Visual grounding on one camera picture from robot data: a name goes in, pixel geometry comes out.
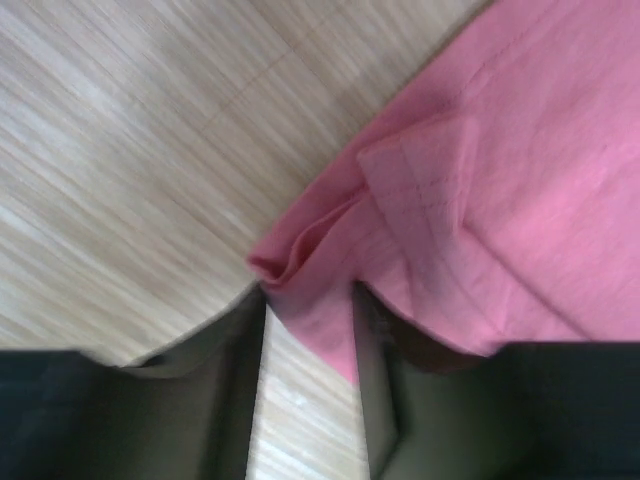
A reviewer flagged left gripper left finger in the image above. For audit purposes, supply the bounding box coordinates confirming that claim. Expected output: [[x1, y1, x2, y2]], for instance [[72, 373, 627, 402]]
[[1, 287, 266, 479]]

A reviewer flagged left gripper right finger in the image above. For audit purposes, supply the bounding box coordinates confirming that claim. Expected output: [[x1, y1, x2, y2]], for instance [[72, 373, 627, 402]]
[[352, 283, 639, 479]]

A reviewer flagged pink t shirt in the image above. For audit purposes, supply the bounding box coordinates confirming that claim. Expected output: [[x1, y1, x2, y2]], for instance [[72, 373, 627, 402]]
[[249, 1, 639, 381]]

